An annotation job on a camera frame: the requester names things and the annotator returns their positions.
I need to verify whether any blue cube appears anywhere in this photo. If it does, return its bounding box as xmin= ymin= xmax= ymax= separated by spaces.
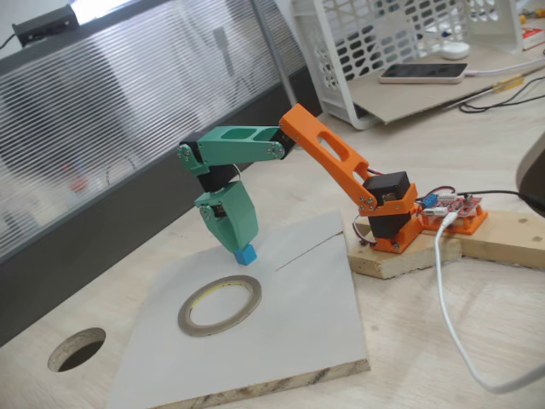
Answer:
xmin=232 ymin=244 xmax=258 ymax=266

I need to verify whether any white chipboard panel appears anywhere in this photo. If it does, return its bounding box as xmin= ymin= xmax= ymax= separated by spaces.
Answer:
xmin=106 ymin=209 xmax=370 ymax=409

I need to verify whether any white perforated plastic basket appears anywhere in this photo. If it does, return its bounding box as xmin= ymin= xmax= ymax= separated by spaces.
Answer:
xmin=291 ymin=0 xmax=525 ymax=131

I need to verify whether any wooden base block with screws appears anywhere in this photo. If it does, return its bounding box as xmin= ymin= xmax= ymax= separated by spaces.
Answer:
xmin=347 ymin=212 xmax=464 ymax=280

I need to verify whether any dark partition with ribbed glass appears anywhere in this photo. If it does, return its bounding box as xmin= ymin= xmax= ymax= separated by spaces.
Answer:
xmin=0 ymin=0 xmax=324 ymax=349

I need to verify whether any brown cardboard sheet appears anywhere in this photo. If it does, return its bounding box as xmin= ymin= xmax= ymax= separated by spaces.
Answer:
xmin=351 ymin=53 xmax=545 ymax=127

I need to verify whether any red controller circuit board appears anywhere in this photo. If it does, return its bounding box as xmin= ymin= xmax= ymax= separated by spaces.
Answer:
xmin=419 ymin=190 xmax=485 ymax=219

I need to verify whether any white smartphone with dark screen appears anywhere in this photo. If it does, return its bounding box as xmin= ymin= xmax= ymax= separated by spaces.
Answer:
xmin=377 ymin=62 xmax=469 ymax=85

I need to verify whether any small black electronic box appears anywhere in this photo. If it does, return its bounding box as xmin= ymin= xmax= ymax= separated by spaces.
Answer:
xmin=11 ymin=4 xmax=80 ymax=47

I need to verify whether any pale wooden base plank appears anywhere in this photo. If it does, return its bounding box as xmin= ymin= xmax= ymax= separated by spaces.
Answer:
xmin=457 ymin=207 xmax=545 ymax=270

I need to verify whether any white earbuds case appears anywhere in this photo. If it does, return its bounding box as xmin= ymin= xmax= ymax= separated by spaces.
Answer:
xmin=439 ymin=41 xmax=472 ymax=60

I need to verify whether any grey rounded object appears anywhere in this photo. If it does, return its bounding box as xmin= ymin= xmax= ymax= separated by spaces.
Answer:
xmin=514 ymin=130 xmax=545 ymax=216

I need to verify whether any red and white box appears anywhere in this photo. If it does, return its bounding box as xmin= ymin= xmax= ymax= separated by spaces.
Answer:
xmin=519 ymin=24 xmax=545 ymax=53

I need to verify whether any grey ring of tape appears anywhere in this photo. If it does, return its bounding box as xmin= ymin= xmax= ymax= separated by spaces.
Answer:
xmin=177 ymin=274 xmax=262 ymax=337

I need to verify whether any white USB cable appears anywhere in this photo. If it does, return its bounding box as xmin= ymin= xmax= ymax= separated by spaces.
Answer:
xmin=433 ymin=212 xmax=545 ymax=395

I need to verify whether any orange controller board mount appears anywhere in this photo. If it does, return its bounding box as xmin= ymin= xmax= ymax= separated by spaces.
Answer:
xmin=419 ymin=204 xmax=489 ymax=236

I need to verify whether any thin black cable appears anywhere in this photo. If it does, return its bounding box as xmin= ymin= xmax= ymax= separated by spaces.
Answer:
xmin=457 ymin=72 xmax=545 ymax=114

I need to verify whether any black power cable with plug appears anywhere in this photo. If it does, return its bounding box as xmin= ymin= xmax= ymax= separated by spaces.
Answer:
xmin=462 ymin=189 xmax=545 ymax=210

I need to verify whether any pale phone charging cable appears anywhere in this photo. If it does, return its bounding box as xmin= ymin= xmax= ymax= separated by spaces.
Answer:
xmin=466 ymin=57 xmax=545 ymax=78

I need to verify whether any yellow handled screwdriver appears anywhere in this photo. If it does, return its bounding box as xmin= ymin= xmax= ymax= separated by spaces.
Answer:
xmin=442 ymin=74 xmax=525 ymax=111

